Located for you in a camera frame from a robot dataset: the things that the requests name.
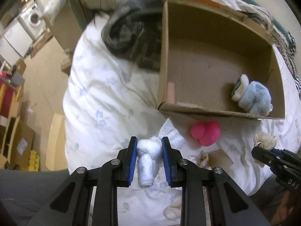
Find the cream satin scrunchie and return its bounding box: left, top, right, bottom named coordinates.
left=254, top=131, right=277, bottom=150

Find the white kitchen cabinet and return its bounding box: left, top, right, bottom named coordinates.
left=1, top=20, right=33, bottom=65

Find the flat cardboard box on floor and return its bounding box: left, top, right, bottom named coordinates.
left=2, top=116, right=35, bottom=167

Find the white bagged socks bundle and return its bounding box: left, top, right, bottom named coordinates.
left=137, top=136, right=163, bottom=188

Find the pink rubber duck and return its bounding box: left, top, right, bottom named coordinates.
left=190, top=121, right=221, bottom=147

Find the person's right hand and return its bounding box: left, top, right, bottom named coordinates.
left=271, top=192, right=300, bottom=225

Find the brown cardboard box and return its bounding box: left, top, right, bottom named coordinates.
left=157, top=0, right=285, bottom=119

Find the teal green pillow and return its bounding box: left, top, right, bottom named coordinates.
left=236, top=0, right=297, bottom=52

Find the white washing machine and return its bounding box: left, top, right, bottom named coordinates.
left=17, top=3, right=46, bottom=41

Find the white floral duvet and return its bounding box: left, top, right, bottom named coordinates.
left=62, top=11, right=301, bottom=226

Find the beige lace scrunchie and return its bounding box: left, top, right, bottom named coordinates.
left=190, top=150, right=212, bottom=170

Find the dark camouflage blanket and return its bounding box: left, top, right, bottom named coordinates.
left=102, top=0, right=163, bottom=71

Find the red bag on rack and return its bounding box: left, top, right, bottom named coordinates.
left=1, top=82, right=14, bottom=118

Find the black white striped cloth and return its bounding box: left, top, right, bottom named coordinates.
left=270, top=26, right=300, bottom=98

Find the light blue fluffy plush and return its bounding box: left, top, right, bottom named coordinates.
left=231, top=74, right=273, bottom=116

